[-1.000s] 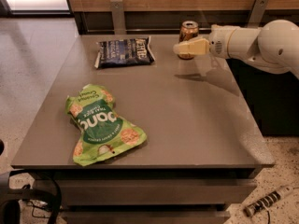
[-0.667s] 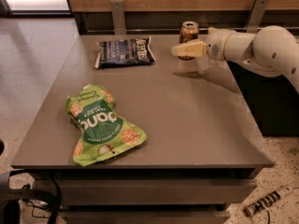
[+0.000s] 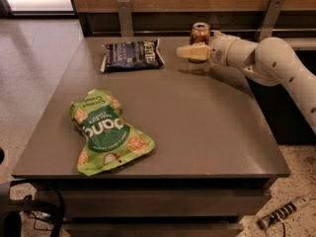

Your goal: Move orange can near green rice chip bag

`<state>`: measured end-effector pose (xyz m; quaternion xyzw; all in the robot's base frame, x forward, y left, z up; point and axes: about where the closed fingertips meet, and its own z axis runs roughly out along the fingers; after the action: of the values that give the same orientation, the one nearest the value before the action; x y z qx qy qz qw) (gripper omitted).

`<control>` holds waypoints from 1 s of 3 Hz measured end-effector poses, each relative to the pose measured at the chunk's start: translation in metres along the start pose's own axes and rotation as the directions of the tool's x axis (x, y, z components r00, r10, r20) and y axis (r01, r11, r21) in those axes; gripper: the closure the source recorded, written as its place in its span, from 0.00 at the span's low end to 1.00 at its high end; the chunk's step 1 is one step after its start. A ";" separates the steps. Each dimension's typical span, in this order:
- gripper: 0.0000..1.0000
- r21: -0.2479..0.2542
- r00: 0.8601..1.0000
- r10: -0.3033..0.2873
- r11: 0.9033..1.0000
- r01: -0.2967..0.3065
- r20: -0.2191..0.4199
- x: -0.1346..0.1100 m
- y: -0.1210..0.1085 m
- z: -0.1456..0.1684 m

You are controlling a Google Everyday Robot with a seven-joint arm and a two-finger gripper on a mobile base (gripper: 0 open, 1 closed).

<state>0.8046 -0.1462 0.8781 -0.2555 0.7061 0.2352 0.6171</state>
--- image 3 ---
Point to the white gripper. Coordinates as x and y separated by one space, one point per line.
218 50

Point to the orange drink can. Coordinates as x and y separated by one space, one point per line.
200 32

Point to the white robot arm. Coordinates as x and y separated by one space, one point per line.
269 62

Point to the dark blue chip bag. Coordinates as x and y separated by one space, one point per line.
131 55

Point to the green rice chip bag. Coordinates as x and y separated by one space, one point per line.
110 141

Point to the upper grey drawer front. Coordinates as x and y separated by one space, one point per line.
163 203

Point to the grey drawer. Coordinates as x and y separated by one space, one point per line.
163 203
154 230

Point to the white power strip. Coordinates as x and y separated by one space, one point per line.
282 213

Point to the lower grey drawer front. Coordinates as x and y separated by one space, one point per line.
154 230

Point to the black chair base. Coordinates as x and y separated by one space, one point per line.
10 219

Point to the right metal bracket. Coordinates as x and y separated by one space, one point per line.
269 20

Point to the metal bracket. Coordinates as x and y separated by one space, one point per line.
269 20
125 18

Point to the left metal bracket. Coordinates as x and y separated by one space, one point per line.
125 18

